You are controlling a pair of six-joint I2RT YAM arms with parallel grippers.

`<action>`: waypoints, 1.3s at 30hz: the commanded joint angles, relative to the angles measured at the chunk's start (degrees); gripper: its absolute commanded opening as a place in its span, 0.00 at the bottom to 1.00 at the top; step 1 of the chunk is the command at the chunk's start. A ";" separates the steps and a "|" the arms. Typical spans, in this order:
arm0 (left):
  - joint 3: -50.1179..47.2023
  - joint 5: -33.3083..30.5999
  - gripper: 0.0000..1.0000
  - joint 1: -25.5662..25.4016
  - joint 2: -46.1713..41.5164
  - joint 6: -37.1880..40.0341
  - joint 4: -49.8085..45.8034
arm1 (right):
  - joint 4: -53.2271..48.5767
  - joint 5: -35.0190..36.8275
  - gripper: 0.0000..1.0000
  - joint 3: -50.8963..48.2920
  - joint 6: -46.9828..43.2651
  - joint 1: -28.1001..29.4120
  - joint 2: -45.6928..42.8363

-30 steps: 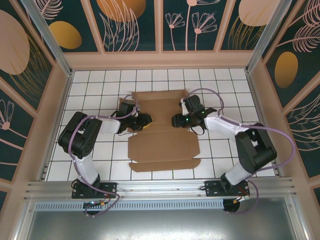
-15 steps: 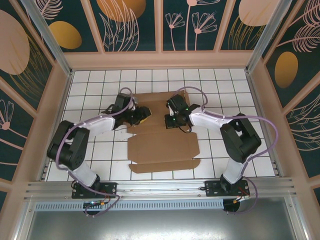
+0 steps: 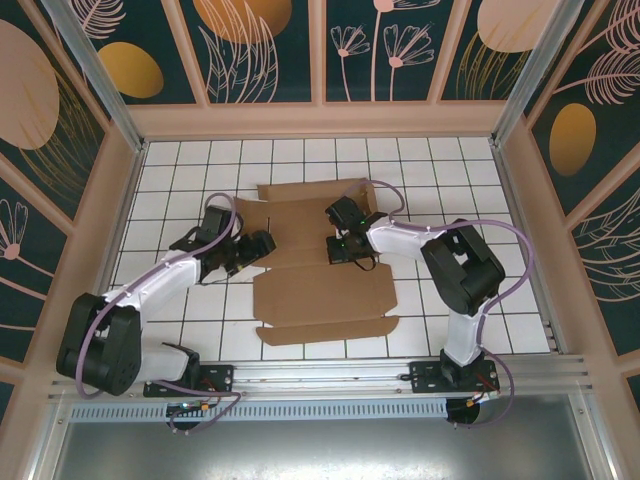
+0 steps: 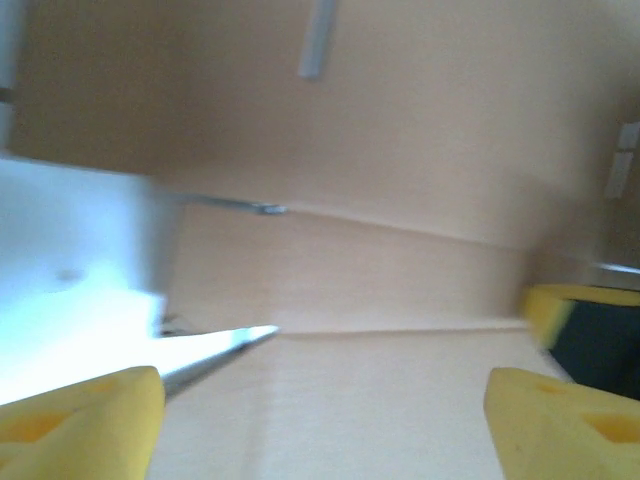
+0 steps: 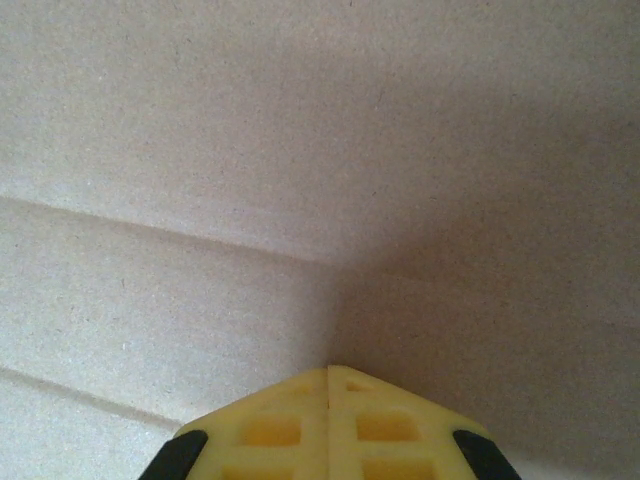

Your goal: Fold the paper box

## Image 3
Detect brown cardboard box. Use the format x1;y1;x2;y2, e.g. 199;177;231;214
232;177;401;347

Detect small circuit board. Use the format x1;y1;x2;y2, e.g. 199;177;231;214
167;399;211;417

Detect aluminium frame post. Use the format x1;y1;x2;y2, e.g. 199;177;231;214
42;0;150;154
489;0;584;147

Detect long aluminium base rail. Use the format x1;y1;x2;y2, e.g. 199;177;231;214
48;353;596;401

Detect grey slotted cable duct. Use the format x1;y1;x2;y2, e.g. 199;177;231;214
68;398;450;422

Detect grey metal sheet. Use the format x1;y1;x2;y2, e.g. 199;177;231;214
29;397;616;480

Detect thin aluminium side rail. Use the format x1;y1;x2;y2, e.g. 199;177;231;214
493;142;567;357

